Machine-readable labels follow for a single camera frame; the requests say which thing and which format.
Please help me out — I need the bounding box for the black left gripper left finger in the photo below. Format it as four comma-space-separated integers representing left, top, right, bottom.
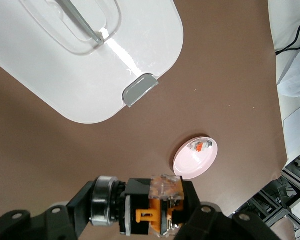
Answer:
0, 180, 97, 240

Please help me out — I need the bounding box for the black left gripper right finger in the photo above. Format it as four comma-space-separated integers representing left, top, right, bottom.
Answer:
173, 180, 281, 240

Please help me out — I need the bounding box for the black and orange switch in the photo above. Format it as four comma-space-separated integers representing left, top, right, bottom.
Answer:
89, 174, 186, 237

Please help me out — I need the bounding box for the pink round plate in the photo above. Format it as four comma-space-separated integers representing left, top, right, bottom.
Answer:
172, 135, 219, 181

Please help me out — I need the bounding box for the white lidded storage box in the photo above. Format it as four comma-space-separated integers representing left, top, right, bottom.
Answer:
0, 0, 185, 125

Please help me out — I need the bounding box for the brown table mat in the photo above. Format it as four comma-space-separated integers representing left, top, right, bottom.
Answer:
0, 0, 291, 240

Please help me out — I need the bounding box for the white plastic sheet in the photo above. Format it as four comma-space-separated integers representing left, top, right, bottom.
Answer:
267, 0, 300, 161

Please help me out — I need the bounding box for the aluminium frame rack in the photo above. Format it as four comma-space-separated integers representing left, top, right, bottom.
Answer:
247, 147, 300, 226

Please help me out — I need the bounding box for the thin black cable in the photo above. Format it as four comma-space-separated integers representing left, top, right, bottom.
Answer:
274, 13, 300, 57

